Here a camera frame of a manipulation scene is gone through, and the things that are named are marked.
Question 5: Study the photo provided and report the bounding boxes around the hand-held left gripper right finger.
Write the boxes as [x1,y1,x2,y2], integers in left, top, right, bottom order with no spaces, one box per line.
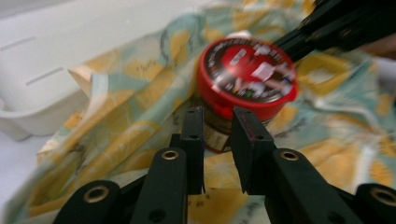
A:
[231,106,278,196]

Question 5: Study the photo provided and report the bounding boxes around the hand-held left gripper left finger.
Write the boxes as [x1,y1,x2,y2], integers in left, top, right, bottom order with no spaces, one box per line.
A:
[169,106,206,196]

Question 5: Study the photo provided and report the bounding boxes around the jar with red lid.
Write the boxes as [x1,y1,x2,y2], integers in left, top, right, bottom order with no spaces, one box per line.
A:
[190,36,299,154]

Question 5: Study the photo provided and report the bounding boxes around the yellow floral cloth bag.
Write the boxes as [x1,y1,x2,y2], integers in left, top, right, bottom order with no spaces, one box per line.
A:
[0,0,396,224]

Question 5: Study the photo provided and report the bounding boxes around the white plastic tray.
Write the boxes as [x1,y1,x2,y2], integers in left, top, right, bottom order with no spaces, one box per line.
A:
[0,0,219,142]

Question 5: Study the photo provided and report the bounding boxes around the white table mat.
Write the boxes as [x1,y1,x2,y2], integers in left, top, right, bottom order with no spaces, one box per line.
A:
[0,130,52,216]

